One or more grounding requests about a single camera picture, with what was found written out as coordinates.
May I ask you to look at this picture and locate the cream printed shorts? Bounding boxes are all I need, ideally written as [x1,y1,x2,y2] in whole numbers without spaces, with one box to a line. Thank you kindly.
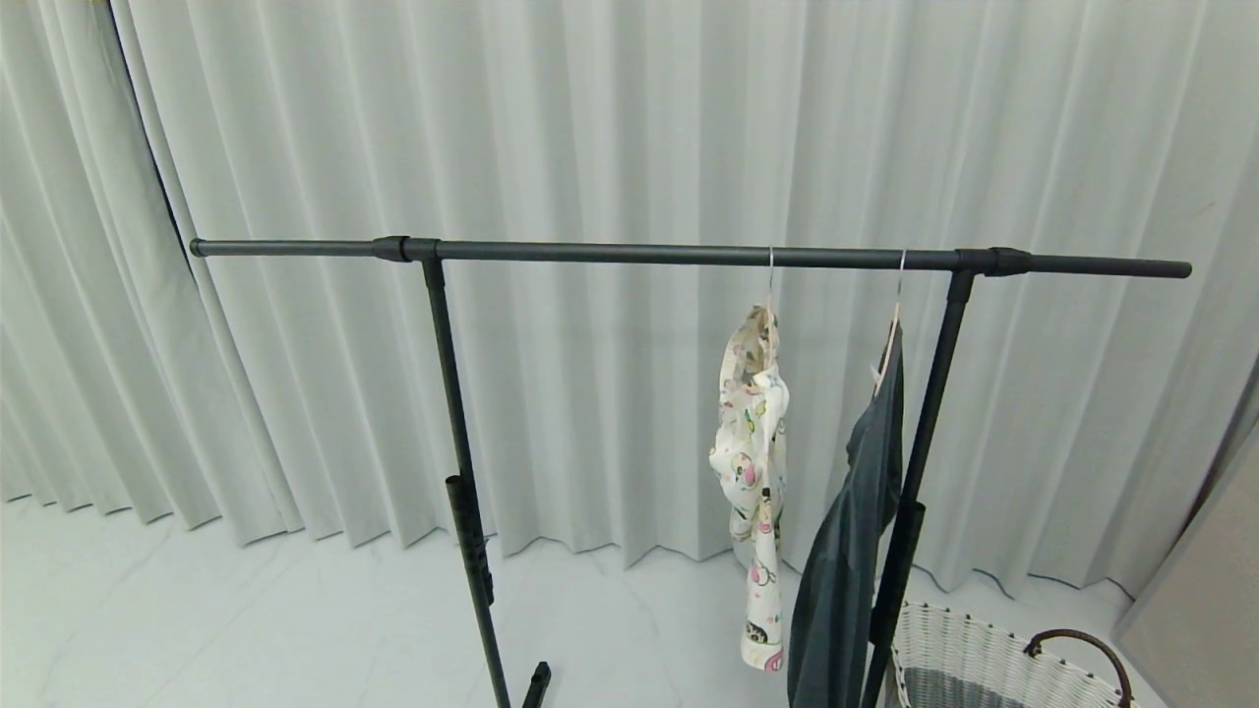
[707,304,792,674]

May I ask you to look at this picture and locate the black clothes rack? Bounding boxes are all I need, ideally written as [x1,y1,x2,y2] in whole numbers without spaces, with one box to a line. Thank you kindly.
[188,235,1194,708]

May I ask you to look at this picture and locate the dark teal garment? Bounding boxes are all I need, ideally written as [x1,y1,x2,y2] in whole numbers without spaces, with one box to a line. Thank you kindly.
[786,319,907,708]

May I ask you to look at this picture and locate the white curtain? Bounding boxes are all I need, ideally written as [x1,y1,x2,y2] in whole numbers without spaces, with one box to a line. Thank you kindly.
[0,0,1259,601]

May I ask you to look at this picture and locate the white laundry basket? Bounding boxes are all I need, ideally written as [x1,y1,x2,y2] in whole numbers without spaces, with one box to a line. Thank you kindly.
[889,601,1138,708]

